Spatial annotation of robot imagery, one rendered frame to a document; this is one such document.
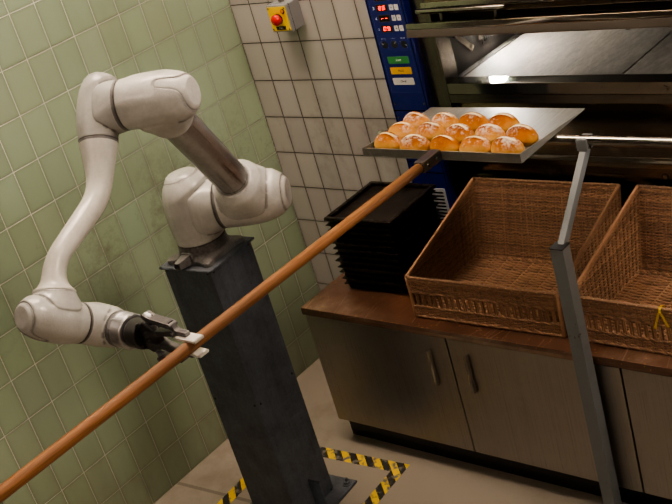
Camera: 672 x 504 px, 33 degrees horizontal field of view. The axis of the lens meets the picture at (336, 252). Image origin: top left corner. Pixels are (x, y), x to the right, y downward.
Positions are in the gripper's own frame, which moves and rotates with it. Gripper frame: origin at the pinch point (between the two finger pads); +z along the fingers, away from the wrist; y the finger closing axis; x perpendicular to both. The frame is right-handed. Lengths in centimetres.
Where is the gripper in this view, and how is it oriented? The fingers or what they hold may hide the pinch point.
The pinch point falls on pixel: (191, 344)
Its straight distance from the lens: 262.2
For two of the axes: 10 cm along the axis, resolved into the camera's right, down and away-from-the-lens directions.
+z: 7.5, 0.9, -6.5
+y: 2.6, 8.7, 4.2
